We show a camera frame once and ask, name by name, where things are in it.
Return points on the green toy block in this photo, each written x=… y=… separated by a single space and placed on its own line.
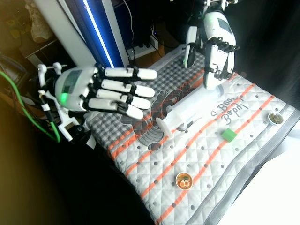
x=229 y=135

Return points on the small orange toy bowl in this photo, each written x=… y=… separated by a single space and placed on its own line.
x=184 y=181

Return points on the white column with blue light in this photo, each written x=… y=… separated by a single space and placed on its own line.
x=61 y=30

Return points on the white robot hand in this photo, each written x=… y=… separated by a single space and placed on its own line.
x=216 y=25
x=75 y=89

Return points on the crumpled beige bag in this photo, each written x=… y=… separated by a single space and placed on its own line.
x=39 y=28

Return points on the small green toy bowl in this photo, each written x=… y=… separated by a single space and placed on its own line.
x=275 y=118

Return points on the large clear plastic syringe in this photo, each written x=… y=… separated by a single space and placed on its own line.
x=187 y=107

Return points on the grey quilt with bear print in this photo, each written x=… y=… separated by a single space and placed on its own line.
x=199 y=159

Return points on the white power strip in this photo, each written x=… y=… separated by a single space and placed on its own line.
x=140 y=50

